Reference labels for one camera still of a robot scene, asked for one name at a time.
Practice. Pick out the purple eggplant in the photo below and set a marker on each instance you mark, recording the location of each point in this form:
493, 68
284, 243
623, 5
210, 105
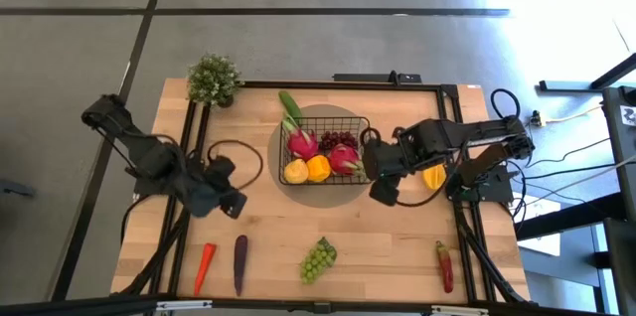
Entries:
240, 261

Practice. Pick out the green cucumber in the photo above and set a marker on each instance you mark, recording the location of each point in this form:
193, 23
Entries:
289, 105

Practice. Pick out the pink dragon fruit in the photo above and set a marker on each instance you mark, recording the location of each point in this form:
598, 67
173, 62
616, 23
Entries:
344, 158
302, 143

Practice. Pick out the white printed label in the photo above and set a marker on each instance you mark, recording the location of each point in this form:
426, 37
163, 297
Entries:
628, 116

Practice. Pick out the green grape bunch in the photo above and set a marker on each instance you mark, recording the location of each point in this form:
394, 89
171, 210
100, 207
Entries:
318, 259

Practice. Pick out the small green potted plant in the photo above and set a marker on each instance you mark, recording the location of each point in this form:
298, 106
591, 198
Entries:
213, 80

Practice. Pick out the orange bell pepper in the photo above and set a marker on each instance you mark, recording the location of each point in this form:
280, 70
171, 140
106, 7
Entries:
318, 168

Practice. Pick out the black table-level camera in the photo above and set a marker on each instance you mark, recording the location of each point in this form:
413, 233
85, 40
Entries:
322, 307

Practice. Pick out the silver frame bracket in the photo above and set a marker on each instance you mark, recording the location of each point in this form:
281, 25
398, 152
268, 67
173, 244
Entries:
459, 310
184, 305

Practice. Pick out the black aluminium table frame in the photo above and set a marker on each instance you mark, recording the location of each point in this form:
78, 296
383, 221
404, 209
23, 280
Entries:
348, 85

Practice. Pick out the black plug adapter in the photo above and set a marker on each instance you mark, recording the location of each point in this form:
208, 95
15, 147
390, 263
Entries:
535, 118

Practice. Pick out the black floor beam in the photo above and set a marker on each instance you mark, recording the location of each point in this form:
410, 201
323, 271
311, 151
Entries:
571, 216
566, 85

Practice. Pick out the red chili pepper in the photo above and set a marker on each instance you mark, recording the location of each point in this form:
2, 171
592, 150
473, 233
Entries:
445, 266

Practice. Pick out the dark red grape bunch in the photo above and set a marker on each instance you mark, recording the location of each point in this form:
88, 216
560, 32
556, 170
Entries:
338, 139

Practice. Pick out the black flat bar mount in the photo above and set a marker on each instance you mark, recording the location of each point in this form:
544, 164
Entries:
367, 78

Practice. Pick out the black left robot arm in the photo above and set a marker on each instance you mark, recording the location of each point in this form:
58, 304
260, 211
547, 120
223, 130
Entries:
149, 157

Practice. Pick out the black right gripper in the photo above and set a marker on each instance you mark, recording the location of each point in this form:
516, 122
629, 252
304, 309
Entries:
420, 144

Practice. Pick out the round grey mat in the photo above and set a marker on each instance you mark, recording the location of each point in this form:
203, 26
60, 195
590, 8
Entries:
323, 197

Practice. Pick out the grey cart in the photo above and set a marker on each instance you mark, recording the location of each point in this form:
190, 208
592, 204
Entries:
618, 167

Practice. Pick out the orange carrot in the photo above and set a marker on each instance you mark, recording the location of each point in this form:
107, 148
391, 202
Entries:
205, 266

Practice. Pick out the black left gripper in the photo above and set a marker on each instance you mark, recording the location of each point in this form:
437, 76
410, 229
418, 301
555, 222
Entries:
204, 197

